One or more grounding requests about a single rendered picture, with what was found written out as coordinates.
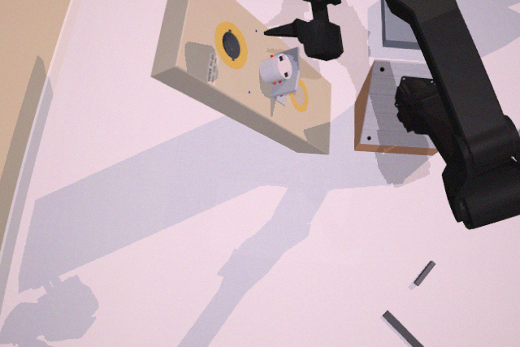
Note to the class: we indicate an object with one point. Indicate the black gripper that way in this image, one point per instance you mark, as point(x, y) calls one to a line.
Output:
point(321, 38)

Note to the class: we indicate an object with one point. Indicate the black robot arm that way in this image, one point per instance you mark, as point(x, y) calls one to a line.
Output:
point(461, 114)

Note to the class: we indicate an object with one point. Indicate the white cylinder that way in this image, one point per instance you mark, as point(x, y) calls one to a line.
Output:
point(275, 68)

